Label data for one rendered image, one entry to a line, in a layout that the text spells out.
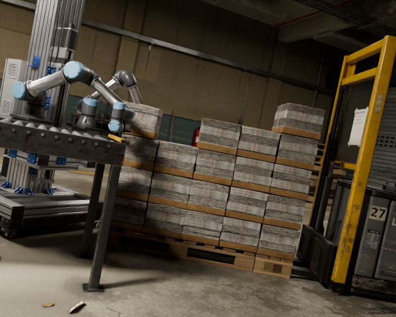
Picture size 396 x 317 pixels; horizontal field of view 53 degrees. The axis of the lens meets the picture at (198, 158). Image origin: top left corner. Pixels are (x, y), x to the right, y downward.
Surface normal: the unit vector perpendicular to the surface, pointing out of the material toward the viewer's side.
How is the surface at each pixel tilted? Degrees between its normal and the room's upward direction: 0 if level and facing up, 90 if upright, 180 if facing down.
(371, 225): 90
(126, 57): 90
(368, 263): 90
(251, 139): 90
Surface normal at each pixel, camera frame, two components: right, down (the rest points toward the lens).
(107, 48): 0.37, 0.12
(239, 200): 0.03, 0.05
